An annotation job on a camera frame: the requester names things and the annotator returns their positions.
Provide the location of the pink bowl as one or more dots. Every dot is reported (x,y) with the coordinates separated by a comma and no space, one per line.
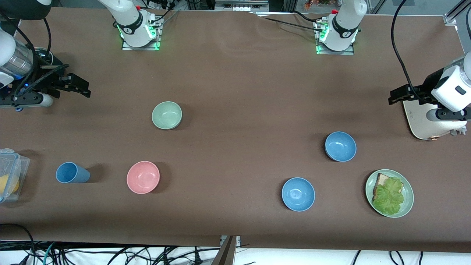
(143,177)

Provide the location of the brown table cloth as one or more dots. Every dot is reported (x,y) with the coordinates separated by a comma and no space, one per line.
(235,73)

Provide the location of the yellow fruit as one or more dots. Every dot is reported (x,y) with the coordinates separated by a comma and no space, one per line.
(6,184)

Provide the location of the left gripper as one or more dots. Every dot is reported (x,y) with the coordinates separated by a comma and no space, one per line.
(428,87)

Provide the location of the clear plastic container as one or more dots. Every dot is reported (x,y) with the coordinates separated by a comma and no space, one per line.
(16,162)

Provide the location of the table support leg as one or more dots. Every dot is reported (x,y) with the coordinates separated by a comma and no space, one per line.
(226,254)

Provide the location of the green lettuce leaf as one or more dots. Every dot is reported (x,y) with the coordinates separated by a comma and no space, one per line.
(389,197)

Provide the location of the aluminium corner profile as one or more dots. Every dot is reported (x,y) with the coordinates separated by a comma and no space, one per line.
(454,14)

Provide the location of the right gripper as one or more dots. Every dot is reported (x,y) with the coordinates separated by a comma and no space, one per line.
(43,81)

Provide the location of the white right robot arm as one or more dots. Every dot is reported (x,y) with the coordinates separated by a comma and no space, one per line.
(128,18)

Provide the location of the blue cup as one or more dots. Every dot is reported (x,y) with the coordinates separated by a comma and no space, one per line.
(71,173)

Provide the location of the white power strip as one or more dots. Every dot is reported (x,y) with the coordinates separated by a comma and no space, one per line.
(158,3)

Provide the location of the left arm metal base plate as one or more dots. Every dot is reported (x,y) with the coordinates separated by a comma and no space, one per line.
(349,52)

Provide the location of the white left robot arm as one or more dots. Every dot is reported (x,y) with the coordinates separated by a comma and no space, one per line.
(344,22)

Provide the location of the toast slice with lettuce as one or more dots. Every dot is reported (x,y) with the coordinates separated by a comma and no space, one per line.
(382,179)

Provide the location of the blue bowl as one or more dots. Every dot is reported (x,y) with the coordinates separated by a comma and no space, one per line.
(340,146)
(298,194)

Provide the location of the green plate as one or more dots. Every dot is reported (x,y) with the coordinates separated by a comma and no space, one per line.
(408,198)

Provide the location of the green bowl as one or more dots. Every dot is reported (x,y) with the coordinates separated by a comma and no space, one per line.
(166,115)

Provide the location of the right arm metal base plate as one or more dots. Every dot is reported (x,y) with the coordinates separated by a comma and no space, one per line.
(154,45)

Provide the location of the cream toaster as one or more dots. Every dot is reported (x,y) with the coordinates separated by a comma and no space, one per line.
(419,123)

